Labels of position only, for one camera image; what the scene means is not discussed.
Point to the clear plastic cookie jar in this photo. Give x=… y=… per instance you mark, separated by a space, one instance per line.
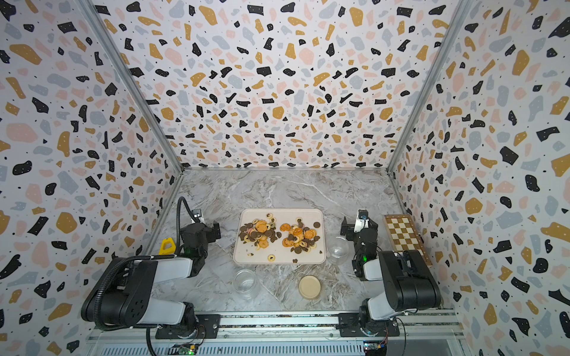
x=338 y=250

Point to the wooden chessboard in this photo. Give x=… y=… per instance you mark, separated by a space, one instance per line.
x=404 y=236

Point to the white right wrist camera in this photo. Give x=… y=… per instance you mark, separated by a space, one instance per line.
x=362 y=220

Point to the jar with beige lid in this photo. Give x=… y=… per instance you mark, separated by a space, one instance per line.
x=246 y=283

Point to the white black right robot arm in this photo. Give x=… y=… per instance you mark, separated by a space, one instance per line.
x=404 y=271

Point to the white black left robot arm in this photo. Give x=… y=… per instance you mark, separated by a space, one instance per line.
x=122 y=297

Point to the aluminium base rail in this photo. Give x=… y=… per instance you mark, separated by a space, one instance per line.
x=429 y=332

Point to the round beige jar lid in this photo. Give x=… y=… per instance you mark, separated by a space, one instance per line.
x=309 y=287

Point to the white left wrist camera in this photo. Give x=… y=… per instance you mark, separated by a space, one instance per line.
x=197 y=216

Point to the yellow triangular toy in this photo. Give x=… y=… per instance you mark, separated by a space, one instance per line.
x=168 y=247

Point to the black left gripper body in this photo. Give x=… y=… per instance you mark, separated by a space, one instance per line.
x=208 y=236

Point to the cream rectangular tray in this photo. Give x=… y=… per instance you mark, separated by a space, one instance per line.
x=283 y=255

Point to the pile of poured cookies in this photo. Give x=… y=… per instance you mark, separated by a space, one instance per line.
x=300 y=235

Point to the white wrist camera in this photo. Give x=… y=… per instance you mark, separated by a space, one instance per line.
x=362 y=220
x=197 y=216

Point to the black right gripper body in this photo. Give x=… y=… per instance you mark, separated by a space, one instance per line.
x=352 y=237

